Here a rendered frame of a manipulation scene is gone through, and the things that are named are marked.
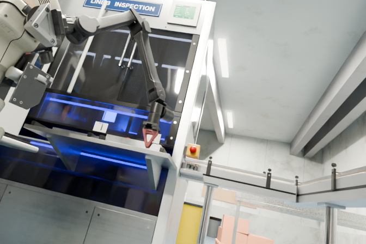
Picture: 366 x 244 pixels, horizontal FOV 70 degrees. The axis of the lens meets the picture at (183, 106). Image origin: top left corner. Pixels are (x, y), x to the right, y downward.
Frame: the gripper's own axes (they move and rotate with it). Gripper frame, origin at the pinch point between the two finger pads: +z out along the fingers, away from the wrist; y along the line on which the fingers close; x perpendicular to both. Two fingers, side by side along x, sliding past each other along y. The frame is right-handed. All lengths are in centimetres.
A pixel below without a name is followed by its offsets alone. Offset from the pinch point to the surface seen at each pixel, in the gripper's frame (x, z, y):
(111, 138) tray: 17.2, -0.3, 1.6
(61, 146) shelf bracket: 47, 7, 16
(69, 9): 93, -97, 40
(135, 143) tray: 5.8, 0.1, 1.3
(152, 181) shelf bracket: -1.7, 13.5, 26.1
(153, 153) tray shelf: -4.3, 3.6, -1.9
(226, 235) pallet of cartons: -97, 65, 501
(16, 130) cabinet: 85, 1, 29
